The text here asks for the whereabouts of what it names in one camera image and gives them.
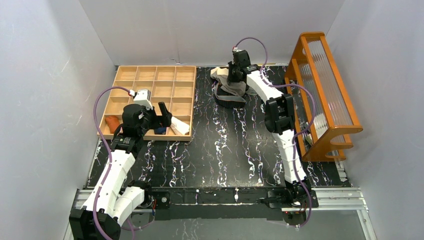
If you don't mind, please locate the grey beige underwear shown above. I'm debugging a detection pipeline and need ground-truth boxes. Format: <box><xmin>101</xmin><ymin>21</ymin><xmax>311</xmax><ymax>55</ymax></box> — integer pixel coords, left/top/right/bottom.
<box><xmin>210</xmin><ymin>67</ymin><xmax>257</xmax><ymax>97</ymax></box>

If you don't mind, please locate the orange wooden rack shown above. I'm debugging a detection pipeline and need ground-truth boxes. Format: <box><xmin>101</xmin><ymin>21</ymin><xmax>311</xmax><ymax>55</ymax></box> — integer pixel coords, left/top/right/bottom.
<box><xmin>284</xmin><ymin>32</ymin><xmax>363</xmax><ymax>162</ymax></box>

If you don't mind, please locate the rolled blue underwear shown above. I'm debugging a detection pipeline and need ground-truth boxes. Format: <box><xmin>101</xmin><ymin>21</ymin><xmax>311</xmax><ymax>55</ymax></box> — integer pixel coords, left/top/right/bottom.
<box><xmin>154</xmin><ymin>127</ymin><xmax>167</xmax><ymax>135</ymax></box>

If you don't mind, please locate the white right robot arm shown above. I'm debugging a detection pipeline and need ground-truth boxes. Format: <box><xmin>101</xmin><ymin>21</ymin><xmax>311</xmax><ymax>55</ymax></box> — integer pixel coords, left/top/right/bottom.
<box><xmin>227</xmin><ymin>61</ymin><xmax>313</xmax><ymax>210</ymax></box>

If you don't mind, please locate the rolled white underwear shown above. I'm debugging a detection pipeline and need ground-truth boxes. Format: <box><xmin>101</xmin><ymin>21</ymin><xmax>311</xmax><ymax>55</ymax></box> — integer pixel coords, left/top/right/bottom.
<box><xmin>170</xmin><ymin>116</ymin><xmax>191</xmax><ymax>136</ymax></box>

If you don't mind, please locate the black striped underwear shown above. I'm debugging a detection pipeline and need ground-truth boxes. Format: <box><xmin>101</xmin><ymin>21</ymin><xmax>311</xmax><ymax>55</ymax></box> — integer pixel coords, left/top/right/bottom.
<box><xmin>213</xmin><ymin>83</ymin><xmax>247</xmax><ymax>109</ymax></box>

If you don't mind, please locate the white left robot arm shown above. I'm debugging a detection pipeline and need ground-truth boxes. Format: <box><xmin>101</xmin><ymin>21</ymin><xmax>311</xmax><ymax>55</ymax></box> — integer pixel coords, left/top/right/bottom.
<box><xmin>69</xmin><ymin>101</ymin><xmax>172</xmax><ymax>240</ymax></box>

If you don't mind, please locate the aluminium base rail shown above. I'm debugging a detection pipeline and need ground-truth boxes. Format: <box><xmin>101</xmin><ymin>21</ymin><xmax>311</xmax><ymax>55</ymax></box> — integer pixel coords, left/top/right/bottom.
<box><xmin>62</xmin><ymin>187</ymin><xmax>379</xmax><ymax>240</ymax></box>

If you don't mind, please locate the wooden compartment tray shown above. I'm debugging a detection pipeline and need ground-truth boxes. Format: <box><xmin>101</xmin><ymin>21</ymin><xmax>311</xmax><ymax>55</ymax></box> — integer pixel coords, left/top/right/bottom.
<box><xmin>113</xmin><ymin>65</ymin><xmax>197</xmax><ymax>142</ymax></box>

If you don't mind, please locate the rolled orange underwear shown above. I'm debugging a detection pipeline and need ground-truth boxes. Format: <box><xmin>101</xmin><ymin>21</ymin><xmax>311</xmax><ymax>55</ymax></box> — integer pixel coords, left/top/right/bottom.
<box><xmin>104</xmin><ymin>115</ymin><xmax>121</xmax><ymax>134</ymax></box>

